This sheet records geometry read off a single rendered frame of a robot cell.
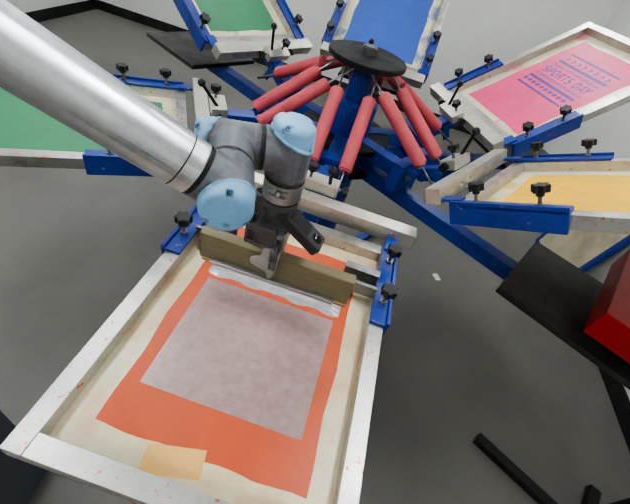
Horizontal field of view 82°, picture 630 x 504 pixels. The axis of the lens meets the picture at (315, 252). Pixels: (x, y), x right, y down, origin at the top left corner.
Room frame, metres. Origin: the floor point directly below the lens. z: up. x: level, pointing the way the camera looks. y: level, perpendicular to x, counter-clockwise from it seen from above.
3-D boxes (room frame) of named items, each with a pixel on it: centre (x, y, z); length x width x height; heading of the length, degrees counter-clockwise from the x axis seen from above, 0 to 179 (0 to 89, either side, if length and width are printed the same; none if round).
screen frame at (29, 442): (0.49, 0.07, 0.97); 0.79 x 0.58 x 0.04; 178
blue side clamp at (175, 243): (0.74, 0.34, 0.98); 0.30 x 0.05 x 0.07; 178
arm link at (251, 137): (0.51, 0.18, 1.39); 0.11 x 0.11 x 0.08; 20
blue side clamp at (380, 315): (0.72, -0.21, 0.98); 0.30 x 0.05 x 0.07; 178
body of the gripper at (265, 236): (0.56, 0.10, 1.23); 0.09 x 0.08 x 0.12; 88
